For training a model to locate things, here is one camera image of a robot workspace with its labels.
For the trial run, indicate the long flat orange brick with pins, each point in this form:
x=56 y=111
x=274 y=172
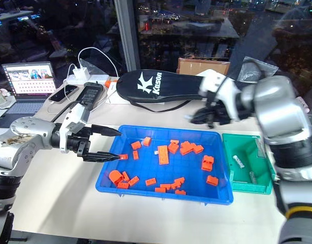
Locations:
x=163 y=155

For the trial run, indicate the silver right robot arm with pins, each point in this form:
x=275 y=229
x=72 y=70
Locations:
x=280 y=111

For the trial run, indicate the clear plastic bag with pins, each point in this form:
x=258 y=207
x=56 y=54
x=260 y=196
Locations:
x=266 y=67

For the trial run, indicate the blue plastic bin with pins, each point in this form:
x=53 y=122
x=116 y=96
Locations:
x=186 y=167

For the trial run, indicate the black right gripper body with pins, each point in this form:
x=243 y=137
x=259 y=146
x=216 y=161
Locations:
x=220 y=113

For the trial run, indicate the green plastic bin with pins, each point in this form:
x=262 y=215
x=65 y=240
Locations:
x=247 y=157

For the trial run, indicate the small orange object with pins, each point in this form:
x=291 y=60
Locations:
x=108 y=82

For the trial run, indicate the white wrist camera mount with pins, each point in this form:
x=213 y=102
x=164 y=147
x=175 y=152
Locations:
x=74 y=115
x=222 y=86

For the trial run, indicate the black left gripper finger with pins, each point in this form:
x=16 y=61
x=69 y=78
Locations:
x=105 y=130
x=100 y=157

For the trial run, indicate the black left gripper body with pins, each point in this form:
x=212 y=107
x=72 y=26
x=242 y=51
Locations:
x=79 y=142

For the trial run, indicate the grey window frame post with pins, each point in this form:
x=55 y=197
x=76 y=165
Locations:
x=126 y=35

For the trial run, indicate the white power strip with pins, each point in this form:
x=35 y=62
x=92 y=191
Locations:
x=97 y=78

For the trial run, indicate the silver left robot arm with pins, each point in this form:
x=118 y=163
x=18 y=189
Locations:
x=24 y=142

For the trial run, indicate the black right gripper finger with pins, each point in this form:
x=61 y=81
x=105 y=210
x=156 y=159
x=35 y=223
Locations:
x=204 y=122
x=203 y=111

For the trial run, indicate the brown cardboard box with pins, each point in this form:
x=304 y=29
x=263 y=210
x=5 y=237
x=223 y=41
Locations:
x=196 y=66

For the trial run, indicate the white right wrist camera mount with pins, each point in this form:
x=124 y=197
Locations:
x=222 y=86

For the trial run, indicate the open laptop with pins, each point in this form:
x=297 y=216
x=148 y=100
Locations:
x=29 y=86

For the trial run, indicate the black handheld controller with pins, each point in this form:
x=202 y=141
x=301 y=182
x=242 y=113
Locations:
x=91 y=95

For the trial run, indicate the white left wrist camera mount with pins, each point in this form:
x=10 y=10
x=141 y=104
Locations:
x=74 y=115

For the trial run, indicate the white flat box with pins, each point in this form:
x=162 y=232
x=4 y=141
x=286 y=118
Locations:
x=112 y=95

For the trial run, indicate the pink object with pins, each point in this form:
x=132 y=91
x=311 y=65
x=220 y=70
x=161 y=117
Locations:
x=304 y=104

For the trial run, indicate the white charger plug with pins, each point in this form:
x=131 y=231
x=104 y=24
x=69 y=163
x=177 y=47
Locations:
x=81 y=72

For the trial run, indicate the black Kason racket bag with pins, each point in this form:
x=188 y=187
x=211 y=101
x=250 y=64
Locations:
x=171 y=85

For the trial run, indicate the rounded orange toy brick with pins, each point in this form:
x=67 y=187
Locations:
x=114 y=176

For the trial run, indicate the black smartphone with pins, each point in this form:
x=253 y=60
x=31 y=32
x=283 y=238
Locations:
x=63 y=93

